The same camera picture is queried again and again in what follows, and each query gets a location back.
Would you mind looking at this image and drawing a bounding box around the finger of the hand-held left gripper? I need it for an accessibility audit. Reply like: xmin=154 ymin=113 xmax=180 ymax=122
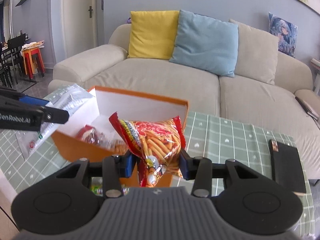
xmin=0 ymin=100 xmax=69 ymax=124
xmin=0 ymin=85 xmax=50 ymax=107

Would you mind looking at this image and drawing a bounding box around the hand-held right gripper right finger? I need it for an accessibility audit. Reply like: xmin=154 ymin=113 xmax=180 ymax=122
xmin=180 ymin=149 xmax=263 ymax=197

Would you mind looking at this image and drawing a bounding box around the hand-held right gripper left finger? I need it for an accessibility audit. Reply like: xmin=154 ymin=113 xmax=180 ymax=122
xmin=56 ymin=152 xmax=133 ymax=197

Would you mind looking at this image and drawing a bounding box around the white plastic snack packet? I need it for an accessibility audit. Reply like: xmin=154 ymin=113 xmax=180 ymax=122
xmin=15 ymin=84 xmax=97 ymax=159

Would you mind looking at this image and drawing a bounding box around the orange stick snack packet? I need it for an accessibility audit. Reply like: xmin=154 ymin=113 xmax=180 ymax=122
xmin=109 ymin=112 xmax=187 ymax=188

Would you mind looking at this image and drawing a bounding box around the red clear snack packet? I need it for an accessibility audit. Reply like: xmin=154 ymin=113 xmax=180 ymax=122
xmin=75 ymin=124 xmax=106 ymax=145

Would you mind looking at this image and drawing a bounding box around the orange cardboard box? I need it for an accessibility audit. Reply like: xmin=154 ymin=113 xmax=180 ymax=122
xmin=51 ymin=86 xmax=189 ymax=188

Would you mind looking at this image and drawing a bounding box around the red plastic stool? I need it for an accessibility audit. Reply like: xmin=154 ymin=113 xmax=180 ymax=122
xmin=26 ymin=47 xmax=46 ymax=80

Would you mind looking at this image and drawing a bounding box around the black dining chair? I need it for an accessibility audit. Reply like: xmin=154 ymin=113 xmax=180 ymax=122
xmin=0 ymin=55 xmax=13 ymax=88
xmin=7 ymin=34 xmax=27 ymax=87

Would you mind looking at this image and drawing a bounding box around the green snack packet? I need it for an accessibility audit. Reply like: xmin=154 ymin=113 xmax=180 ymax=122
xmin=90 ymin=184 xmax=130 ymax=197

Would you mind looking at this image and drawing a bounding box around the yellow plastic stool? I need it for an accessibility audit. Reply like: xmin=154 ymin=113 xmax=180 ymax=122
xmin=22 ymin=48 xmax=34 ymax=75

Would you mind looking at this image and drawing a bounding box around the green checked tablecloth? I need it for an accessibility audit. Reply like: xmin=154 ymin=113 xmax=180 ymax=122
xmin=0 ymin=90 xmax=315 ymax=238

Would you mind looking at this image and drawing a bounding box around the white cloth pile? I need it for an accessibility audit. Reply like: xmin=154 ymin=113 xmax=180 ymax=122
xmin=21 ymin=41 xmax=45 ymax=52

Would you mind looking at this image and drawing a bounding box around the beige fabric sofa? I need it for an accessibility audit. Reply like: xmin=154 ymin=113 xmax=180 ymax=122
xmin=47 ymin=19 xmax=320 ymax=180

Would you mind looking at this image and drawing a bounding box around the white door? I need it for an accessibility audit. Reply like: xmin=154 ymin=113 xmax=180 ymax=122
xmin=60 ymin=0 xmax=100 ymax=61

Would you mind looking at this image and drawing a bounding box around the black notebook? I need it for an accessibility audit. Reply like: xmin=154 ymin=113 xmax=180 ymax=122
xmin=269 ymin=139 xmax=307 ymax=194

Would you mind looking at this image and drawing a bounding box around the light blue pillow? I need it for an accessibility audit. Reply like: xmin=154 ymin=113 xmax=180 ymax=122
xmin=169 ymin=9 xmax=239 ymax=78

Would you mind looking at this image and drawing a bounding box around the yellow pillow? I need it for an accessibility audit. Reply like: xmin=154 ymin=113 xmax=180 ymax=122
xmin=127 ymin=10 xmax=180 ymax=60

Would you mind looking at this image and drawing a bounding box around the beige cushion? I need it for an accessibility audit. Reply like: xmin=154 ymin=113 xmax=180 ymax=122
xmin=229 ymin=19 xmax=279 ymax=85

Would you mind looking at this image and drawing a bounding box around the printed figure pillow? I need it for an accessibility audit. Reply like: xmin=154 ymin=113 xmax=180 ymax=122
xmin=268 ymin=12 xmax=298 ymax=58

